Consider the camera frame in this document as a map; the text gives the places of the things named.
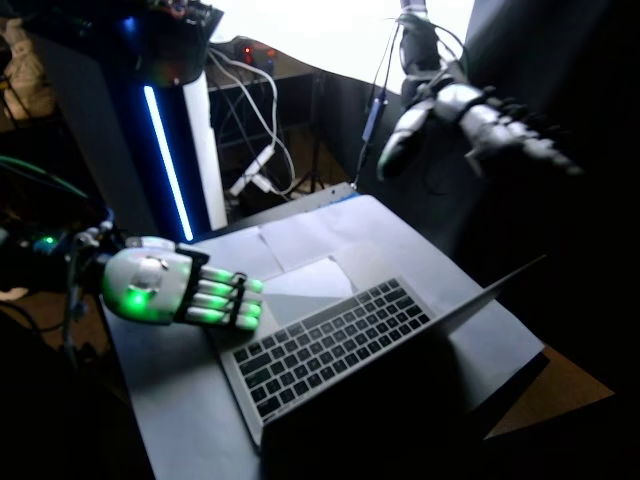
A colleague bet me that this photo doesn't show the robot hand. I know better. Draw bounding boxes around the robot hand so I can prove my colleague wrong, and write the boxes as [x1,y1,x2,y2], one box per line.
[99,235,265,333]
[375,82,585,182]

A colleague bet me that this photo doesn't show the silver laptop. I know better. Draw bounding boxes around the silver laptop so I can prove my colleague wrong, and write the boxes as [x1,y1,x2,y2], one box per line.
[199,238,547,451]

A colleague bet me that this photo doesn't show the blue LED light strip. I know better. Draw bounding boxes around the blue LED light strip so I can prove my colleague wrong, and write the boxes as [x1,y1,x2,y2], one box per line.
[143,84,195,242]

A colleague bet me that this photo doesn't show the dark robot column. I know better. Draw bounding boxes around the dark robot column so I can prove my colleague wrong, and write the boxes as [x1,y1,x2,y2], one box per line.
[27,0,226,260]

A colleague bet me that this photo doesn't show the black curtain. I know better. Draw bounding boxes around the black curtain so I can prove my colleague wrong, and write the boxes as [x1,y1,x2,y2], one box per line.
[449,0,640,396]

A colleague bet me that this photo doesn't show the white vertical bar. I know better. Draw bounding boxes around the white vertical bar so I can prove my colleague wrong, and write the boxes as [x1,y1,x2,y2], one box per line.
[182,69,230,232]

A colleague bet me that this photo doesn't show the black tripod stand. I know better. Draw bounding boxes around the black tripod stand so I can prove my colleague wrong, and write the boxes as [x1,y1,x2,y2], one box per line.
[294,74,329,195]

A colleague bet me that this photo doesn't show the black shelf rack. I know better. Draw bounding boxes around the black shelf rack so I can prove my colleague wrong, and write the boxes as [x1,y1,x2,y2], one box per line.
[207,72,321,151]

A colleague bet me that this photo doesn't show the black electronics box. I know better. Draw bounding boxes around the black electronics box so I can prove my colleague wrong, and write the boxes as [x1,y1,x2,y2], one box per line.
[219,35,279,76]

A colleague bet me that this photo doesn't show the thin hanging cable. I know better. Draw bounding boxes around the thin hanging cable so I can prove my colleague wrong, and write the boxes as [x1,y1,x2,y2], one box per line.
[349,19,404,191]

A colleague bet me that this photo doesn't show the white cable adapter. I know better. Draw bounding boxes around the white cable adapter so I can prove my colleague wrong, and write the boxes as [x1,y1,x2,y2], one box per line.
[228,146,277,197]

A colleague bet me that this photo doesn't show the white cable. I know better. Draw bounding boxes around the white cable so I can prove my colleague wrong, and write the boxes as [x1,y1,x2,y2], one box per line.
[207,52,298,197]
[207,47,281,166]

